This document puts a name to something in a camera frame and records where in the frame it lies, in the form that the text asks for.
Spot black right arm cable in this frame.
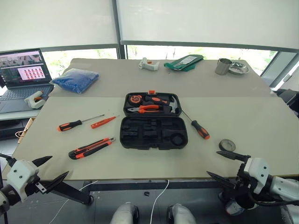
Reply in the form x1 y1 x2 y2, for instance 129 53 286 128
247 195 289 208

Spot steel cup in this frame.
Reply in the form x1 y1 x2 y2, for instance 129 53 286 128
215 58 233 76

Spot steel dish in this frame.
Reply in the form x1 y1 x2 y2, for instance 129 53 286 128
228 62 249 76

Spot black orange handled screwdriver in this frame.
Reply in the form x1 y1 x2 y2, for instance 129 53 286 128
180 109 211 140
57 114 105 132

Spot white roller blind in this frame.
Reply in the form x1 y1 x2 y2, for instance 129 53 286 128
0 0 119 52
116 0 299 51

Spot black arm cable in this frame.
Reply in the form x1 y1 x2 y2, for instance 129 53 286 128
0 152 17 165
247 195 289 208

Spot wooden frame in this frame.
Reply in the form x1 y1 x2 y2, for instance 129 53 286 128
15 117 34 143

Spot black orange tape measure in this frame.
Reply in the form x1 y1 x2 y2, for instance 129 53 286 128
129 94 144 105

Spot white glue gun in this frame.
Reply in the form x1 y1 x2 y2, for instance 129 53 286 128
138 57 161 71
24 91 46 110

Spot white side desk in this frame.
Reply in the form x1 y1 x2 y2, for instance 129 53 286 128
0 108 41 122

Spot orange handled claw hammer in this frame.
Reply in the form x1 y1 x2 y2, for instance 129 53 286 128
144 95 181 115

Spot black chair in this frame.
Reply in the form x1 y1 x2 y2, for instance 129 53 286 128
275 88 299 118

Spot blue mesh bag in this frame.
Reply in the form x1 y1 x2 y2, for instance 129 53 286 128
50 68 100 94

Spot black table frame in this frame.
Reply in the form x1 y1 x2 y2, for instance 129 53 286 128
38 178 236 205

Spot orange handled pliers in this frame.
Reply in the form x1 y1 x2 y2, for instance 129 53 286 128
127 105 164 115

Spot green plastic package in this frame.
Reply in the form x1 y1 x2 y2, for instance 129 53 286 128
164 54 205 71

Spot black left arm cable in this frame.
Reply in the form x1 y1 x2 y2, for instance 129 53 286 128
0 152 17 165

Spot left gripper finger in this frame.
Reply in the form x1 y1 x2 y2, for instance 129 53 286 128
43 171 70 194
32 155 53 167

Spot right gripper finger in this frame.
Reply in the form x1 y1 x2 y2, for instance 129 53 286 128
216 151 251 162
206 171 237 189

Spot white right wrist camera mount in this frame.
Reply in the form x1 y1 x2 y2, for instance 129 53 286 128
242 157 272 195

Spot white cable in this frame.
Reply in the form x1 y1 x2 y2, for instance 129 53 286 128
48 180 99 224
150 179 171 224

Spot black tool case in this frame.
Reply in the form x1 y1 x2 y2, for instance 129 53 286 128
119 89 189 150

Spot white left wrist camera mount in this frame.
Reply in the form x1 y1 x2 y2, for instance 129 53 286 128
6 159 40 203

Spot black orange utility knife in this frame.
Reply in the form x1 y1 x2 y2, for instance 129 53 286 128
68 137 116 160

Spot orange test pen screwdriver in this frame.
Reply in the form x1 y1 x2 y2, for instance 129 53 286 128
90 115 120 130

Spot open black laptop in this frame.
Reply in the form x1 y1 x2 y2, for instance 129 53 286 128
0 48 55 114

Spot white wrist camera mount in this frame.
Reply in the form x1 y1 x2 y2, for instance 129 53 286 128
242 157 272 195
6 159 40 203

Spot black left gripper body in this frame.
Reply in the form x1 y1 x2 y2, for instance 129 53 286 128
22 162 47 198

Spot grey rounded robot leg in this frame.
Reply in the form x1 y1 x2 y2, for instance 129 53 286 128
166 203 197 224
109 202 140 224

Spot dark window frame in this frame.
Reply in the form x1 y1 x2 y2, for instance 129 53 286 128
0 0 299 77

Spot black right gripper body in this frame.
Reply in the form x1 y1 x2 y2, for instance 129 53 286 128
223 161 258 209

